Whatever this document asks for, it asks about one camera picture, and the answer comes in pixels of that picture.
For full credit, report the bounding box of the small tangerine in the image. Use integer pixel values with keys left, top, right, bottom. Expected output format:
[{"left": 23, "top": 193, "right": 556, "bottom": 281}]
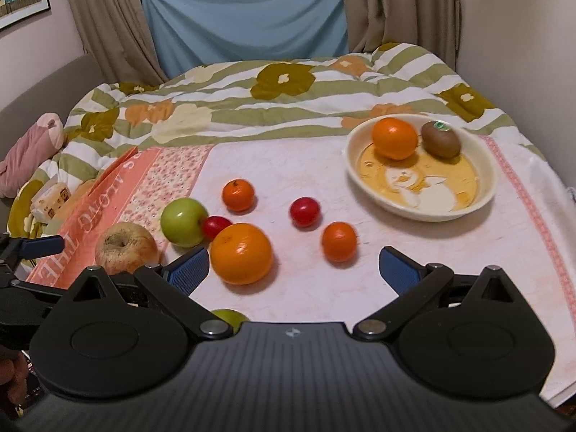
[
  {"left": 222, "top": 179, "right": 256, "bottom": 212},
  {"left": 321, "top": 221, "right": 359, "bottom": 264}
]

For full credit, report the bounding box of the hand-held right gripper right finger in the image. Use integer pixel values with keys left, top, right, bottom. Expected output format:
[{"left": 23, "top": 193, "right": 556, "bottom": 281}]
[{"left": 353, "top": 247, "right": 517, "bottom": 336}]

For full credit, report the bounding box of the beige curtain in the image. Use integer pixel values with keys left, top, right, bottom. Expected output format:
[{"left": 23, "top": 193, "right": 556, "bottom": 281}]
[
  {"left": 60, "top": 0, "right": 169, "bottom": 86},
  {"left": 338, "top": 0, "right": 462, "bottom": 73}
]

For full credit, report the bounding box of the green apple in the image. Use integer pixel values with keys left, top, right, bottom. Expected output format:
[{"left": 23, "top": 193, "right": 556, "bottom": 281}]
[
  {"left": 161, "top": 198, "right": 210, "bottom": 248},
  {"left": 211, "top": 309, "right": 250, "bottom": 334}
]

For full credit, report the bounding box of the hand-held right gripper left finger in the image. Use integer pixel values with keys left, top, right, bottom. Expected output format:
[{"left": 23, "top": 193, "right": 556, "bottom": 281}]
[{"left": 67, "top": 246, "right": 229, "bottom": 341}]

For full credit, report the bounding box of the pink printed blanket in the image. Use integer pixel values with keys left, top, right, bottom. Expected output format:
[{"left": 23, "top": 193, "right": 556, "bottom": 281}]
[{"left": 27, "top": 135, "right": 576, "bottom": 408}]

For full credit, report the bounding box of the large orange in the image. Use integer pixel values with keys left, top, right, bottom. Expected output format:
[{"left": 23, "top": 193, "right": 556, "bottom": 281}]
[
  {"left": 372, "top": 117, "right": 419, "bottom": 160},
  {"left": 210, "top": 223, "right": 274, "bottom": 285}
]

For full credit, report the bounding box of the brown kiwi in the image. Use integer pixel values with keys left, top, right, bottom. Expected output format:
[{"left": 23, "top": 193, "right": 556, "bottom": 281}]
[{"left": 421, "top": 121, "right": 462, "bottom": 159}]

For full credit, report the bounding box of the cream bowl with snowman print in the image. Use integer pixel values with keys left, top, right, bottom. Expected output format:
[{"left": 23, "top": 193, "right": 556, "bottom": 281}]
[{"left": 344, "top": 114, "right": 498, "bottom": 222}]

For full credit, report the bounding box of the floral striped duvet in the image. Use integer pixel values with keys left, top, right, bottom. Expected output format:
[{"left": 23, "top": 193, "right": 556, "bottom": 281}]
[{"left": 9, "top": 42, "right": 547, "bottom": 244}]

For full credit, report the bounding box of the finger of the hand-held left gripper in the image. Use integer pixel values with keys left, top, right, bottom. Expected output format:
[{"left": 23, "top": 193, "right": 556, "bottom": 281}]
[{"left": 0, "top": 233, "right": 64, "bottom": 271}]

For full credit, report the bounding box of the person's left hand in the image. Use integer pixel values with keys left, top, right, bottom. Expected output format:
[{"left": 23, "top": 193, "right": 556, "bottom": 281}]
[{"left": 0, "top": 346, "right": 28, "bottom": 411}]

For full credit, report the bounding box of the wrinkled brownish apple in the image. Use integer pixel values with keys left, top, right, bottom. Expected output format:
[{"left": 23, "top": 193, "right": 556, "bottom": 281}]
[{"left": 94, "top": 222, "right": 159, "bottom": 275}]

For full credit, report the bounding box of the red cherry tomato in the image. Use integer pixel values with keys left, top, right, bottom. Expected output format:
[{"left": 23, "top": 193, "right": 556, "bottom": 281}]
[
  {"left": 289, "top": 197, "right": 321, "bottom": 228},
  {"left": 201, "top": 216, "right": 234, "bottom": 241}
]

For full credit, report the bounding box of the light blue cloth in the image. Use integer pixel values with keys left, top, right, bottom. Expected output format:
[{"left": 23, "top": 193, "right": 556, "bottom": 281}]
[{"left": 139, "top": 0, "right": 349, "bottom": 79}]

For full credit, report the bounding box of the pink plush toy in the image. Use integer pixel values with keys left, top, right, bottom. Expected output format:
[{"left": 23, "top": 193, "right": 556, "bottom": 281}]
[{"left": 0, "top": 112, "right": 64, "bottom": 199}]

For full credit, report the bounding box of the snack packet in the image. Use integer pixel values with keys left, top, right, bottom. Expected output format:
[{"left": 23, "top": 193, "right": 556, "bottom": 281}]
[{"left": 31, "top": 181, "right": 72, "bottom": 223}]

